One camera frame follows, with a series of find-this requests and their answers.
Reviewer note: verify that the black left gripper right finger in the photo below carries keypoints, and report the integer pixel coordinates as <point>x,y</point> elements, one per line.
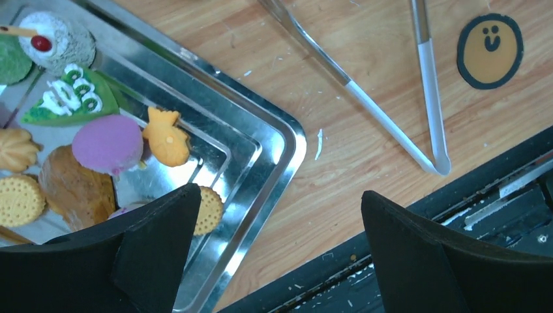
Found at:
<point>423,266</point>

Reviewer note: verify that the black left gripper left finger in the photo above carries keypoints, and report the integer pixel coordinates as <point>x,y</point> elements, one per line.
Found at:
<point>131,263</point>

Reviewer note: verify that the round yellow cracker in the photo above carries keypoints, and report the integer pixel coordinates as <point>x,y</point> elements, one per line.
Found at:
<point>210,211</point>
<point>22,201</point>

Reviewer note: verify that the pink round macaron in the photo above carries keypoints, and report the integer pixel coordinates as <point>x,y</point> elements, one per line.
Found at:
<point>110,144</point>

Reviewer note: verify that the orange fish-shaped cookie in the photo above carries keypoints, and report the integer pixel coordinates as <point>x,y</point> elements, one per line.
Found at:
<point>168,143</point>

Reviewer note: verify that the silver metal tray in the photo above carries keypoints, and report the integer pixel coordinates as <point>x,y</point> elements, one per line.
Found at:
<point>242,146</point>

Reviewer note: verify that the green kiwi cake slice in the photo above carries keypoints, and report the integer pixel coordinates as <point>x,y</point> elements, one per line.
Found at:
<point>77,97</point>

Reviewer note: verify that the pink frosted donut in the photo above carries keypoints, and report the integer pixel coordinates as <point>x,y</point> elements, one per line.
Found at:
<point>129,207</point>

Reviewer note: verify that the brown bread roll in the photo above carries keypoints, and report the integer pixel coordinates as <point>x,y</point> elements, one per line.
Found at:
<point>83,197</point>

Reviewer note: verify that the swirl butter cookie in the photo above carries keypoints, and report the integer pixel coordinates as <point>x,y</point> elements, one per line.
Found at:
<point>18,150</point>

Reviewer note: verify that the green round cupcake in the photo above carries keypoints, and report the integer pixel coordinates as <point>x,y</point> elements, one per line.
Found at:
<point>15,64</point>

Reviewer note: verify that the white coconut cherry cake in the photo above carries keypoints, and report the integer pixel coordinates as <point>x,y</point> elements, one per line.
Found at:
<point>56,42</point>

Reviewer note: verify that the black table front rail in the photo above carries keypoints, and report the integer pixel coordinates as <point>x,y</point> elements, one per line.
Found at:
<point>506,201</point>

